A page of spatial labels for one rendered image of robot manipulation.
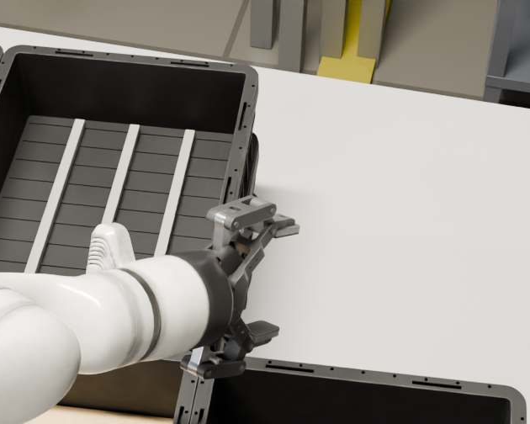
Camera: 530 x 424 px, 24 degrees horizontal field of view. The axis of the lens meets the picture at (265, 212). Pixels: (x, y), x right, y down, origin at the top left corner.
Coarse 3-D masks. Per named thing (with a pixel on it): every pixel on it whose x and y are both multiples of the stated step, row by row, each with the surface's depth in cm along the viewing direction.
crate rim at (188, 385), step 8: (184, 352) 115; (160, 360) 114; (168, 360) 114; (176, 360) 114; (184, 376) 113; (192, 376) 113; (184, 384) 112; (192, 384) 112; (184, 392) 112; (192, 392) 112; (184, 400) 111; (192, 400) 111; (176, 408) 111; (184, 408) 111; (192, 408) 111; (176, 416) 110; (184, 416) 110
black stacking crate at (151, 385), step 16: (128, 368) 116; (144, 368) 116; (160, 368) 115; (176, 368) 115; (80, 384) 119; (96, 384) 119; (112, 384) 119; (128, 384) 118; (144, 384) 118; (160, 384) 117; (176, 384) 117; (64, 400) 122; (80, 400) 122; (96, 400) 121; (112, 400) 121; (128, 400) 120; (144, 400) 120; (160, 400) 120; (176, 400) 119; (160, 416) 122
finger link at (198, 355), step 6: (198, 348) 97; (204, 348) 97; (192, 354) 98; (198, 354) 97; (204, 354) 98; (210, 354) 98; (192, 360) 98; (198, 360) 97; (204, 360) 98; (210, 360) 98; (216, 360) 98; (192, 366) 98; (198, 366) 97; (192, 372) 98
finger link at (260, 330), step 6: (246, 324) 104; (252, 324) 104; (258, 324) 105; (264, 324) 105; (270, 324) 105; (252, 330) 103; (258, 330) 103; (264, 330) 104; (270, 330) 104; (276, 330) 104; (252, 336) 102; (258, 336) 102; (264, 336) 103; (270, 336) 104; (276, 336) 104
